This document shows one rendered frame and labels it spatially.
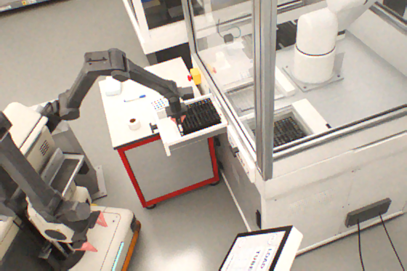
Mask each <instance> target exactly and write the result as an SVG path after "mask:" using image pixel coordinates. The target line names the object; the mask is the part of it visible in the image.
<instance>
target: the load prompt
mask: <svg viewBox="0 0 407 271"><path fill-rule="evenodd" d="M275 247H276V246H266V248H265V251H264V253H263V255H262V257H261V260H260V262H259V264H258V265H257V268H256V271H266V270H267V266H268V265H269V263H270V260H271V258H272V256H273V253H274V252H275Z"/></svg>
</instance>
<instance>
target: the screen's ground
mask: <svg viewBox="0 0 407 271"><path fill-rule="evenodd" d="M270 234H272V233H269V234H260V235H252V236H248V237H249V238H248V239H247V241H246V243H245V244H244V247H243V248H251V247H254V250H253V252H252V255H251V256H250V260H249V262H248V263H247V265H246V268H245V270H244V271H256V268H257V265H258V264H259V262H260V260H261V257H262V255H263V253H264V251H265V248H266V242H267V240H268V239H269V237H270ZM284 234H285V231H283V232H279V236H278V237H277V239H276V241H275V245H271V246H276V247H275V252H274V253H273V256H272V258H271V260H270V263H269V265H268V266H267V270H266V271H268V270H269V268H270V265H271V264H272V260H273V258H274V256H275V254H276V251H277V249H278V247H279V246H280V244H281V240H282V238H283V236H284ZM241 239H242V238H238V239H237V241H236V242H235V244H234V247H233V249H232V250H231V252H230V255H231V254H235V253H238V255H239V254H240V250H241V249H242V248H237V246H238V244H239V242H240V240H241ZM230 255H229V256H228V258H227V260H228V259H229V257H230ZM237 257H238V256H237ZM237 257H236V258H235V259H237ZM227 260H226V261H225V264H226V262H227ZM225 264H224V266H225ZM224 266H223V267H222V269H221V271H222V270H223V268H224Z"/></svg>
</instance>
